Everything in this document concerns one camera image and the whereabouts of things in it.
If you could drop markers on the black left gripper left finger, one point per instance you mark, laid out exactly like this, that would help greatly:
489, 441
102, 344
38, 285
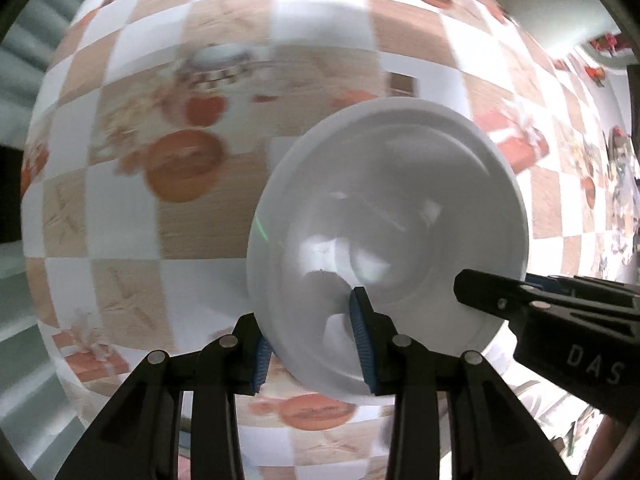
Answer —
136, 434

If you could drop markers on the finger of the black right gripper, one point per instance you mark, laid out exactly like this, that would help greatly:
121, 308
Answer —
508, 298

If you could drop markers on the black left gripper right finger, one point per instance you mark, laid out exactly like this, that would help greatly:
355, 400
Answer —
492, 435

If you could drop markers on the white foam bowl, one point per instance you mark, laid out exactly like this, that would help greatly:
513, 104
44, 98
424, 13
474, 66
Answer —
395, 195

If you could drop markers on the patterned vinyl tablecloth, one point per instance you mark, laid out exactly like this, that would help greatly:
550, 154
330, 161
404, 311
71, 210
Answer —
160, 122

